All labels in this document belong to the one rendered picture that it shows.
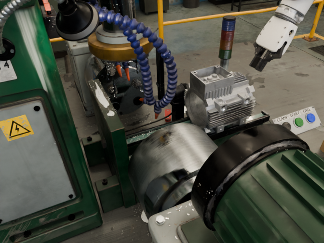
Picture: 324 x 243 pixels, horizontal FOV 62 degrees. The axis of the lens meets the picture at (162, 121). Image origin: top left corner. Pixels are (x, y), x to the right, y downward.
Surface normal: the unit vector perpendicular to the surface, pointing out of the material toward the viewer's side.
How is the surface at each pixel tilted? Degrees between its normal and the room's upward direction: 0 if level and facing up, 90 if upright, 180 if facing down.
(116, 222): 0
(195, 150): 6
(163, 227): 0
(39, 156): 90
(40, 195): 90
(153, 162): 39
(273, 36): 62
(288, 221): 32
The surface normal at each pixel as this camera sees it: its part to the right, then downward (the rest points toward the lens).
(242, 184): -0.62, -0.42
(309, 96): -0.03, -0.79
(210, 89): 0.43, 0.55
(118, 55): 0.06, 0.61
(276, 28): -0.80, -0.13
